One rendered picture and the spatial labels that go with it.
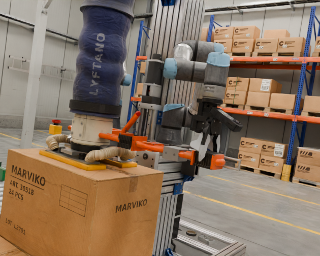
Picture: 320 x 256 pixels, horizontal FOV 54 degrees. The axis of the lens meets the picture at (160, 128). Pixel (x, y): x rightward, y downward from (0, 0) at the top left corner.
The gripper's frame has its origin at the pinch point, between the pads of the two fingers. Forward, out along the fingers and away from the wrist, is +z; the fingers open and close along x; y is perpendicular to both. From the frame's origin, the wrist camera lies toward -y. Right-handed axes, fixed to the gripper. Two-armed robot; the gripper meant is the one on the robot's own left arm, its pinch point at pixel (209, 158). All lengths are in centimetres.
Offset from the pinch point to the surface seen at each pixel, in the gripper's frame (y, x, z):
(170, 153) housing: 13.7, 3.5, 0.6
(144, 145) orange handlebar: 26.1, 3.4, -0.1
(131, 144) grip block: 31.8, 4.4, 0.7
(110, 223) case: 30.7, 10.7, 30.3
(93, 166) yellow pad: 43.2, 12.0, 11.6
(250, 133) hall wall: 322, -841, 9
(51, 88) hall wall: 991, -577, -46
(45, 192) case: 59, 21, 25
